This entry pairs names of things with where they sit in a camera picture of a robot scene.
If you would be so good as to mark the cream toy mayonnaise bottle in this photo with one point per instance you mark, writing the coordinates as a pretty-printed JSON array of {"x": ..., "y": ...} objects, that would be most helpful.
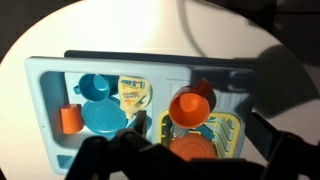
[{"x": 133, "y": 96}]

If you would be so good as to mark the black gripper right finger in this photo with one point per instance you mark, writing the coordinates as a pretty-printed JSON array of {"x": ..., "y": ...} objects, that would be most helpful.
[{"x": 293, "y": 160}]

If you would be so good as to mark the orange toy mug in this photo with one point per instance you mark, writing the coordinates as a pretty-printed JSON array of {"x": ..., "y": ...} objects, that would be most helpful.
[{"x": 189, "y": 108}]

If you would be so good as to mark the blue toy mug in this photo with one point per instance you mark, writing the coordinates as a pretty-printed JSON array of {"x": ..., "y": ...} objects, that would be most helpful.
[{"x": 93, "y": 87}]

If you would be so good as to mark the yellow toy dish rack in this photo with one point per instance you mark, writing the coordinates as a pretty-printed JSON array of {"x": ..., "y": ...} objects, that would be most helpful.
[{"x": 233, "y": 128}]

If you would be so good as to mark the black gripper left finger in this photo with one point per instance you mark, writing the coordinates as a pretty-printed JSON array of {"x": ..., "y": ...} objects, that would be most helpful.
[{"x": 110, "y": 156}]

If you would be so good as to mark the blue toy plate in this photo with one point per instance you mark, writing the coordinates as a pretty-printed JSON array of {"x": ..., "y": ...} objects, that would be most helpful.
[{"x": 103, "y": 116}]

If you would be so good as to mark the orange toy plate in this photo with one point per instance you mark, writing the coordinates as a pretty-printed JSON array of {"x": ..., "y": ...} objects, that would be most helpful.
[{"x": 191, "y": 148}]

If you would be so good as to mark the light blue toy sink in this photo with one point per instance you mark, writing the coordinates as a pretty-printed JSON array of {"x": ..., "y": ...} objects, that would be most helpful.
[{"x": 166, "y": 71}]

